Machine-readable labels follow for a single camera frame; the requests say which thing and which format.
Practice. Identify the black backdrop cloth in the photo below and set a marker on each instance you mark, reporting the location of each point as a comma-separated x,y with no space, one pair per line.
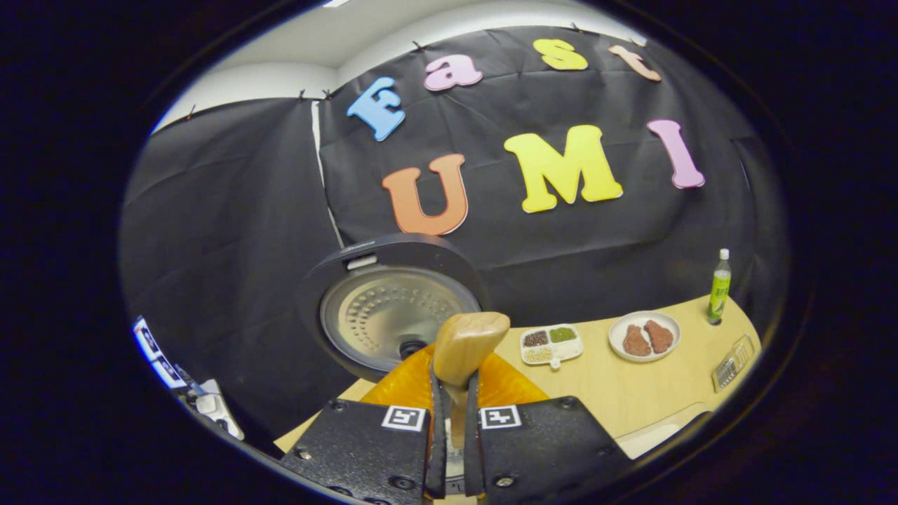
596,231

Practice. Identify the clear container of rice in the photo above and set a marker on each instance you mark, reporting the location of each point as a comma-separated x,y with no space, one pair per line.
652,438

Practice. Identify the white divided bean dish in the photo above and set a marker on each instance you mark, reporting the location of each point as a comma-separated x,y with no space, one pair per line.
570,348

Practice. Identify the blue bordered wall poster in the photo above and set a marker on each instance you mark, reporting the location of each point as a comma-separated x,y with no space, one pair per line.
158,354

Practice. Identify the brown meat piece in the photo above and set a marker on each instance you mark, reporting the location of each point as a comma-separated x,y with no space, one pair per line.
659,337
636,341

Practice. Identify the wooden spoon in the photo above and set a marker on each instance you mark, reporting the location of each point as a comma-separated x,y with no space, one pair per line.
466,344

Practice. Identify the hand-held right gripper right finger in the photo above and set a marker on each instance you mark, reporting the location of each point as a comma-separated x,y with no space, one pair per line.
471,435

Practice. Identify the clear chopstick holder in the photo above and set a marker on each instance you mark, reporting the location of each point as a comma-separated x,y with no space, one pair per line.
733,365

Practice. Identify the green drink bottle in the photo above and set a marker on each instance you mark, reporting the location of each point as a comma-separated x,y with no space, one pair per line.
719,287

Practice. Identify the white power strip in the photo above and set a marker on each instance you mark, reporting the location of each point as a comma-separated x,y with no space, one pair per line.
214,410

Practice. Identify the white round plate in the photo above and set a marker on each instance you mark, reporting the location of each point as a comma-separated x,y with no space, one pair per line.
642,317

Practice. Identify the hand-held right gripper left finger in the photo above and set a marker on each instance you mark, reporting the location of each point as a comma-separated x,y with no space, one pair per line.
438,435

